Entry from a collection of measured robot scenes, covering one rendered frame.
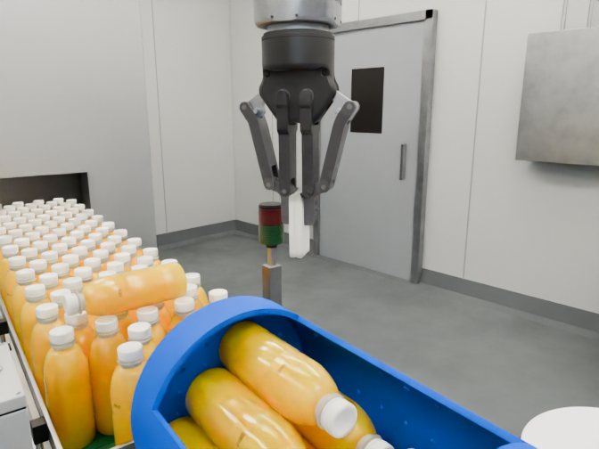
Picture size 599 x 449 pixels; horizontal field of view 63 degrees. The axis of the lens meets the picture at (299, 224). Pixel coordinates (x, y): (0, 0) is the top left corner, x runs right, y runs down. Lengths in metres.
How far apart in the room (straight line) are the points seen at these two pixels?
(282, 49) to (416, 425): 0.47
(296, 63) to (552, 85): 3.10
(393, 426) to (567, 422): 0.29
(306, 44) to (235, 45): 5.39
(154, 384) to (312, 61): 0.42
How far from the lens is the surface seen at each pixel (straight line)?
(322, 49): 0.50
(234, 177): 5.97
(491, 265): 4.04
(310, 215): 0.53
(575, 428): 0.87
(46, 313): 1.06
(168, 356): 0.64
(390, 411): 0.69
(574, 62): 3.50
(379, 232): 4.47
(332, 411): 0.55
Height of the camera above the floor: 1.49
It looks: 13 degrees down
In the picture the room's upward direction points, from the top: straight up
